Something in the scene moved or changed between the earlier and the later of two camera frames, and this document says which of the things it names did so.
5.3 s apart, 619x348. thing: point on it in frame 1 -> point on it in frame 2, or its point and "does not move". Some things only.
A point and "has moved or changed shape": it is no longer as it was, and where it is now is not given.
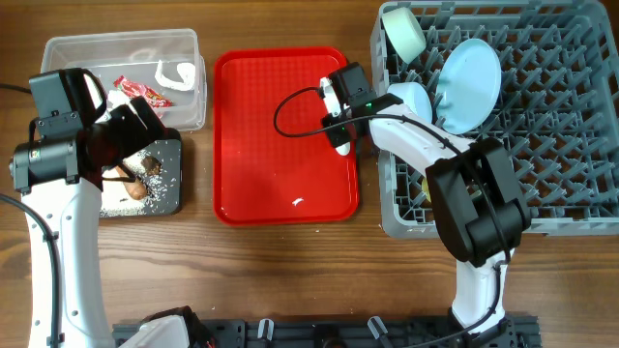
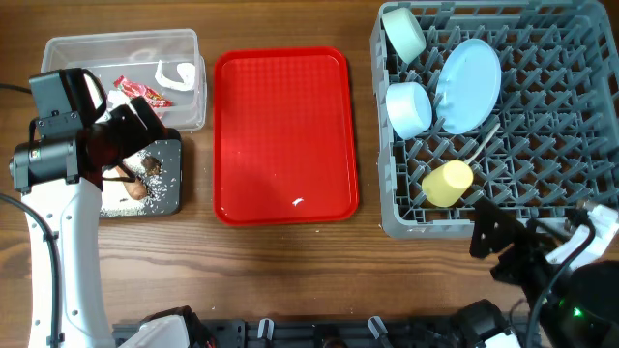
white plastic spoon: [344, 149] has moved or changed shape
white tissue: [186, 71] does not move
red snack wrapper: [132, 88] does not move
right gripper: [329, 124] -> [529, 249]
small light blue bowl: [415, 97] does not move
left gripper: [138, 135] does not move
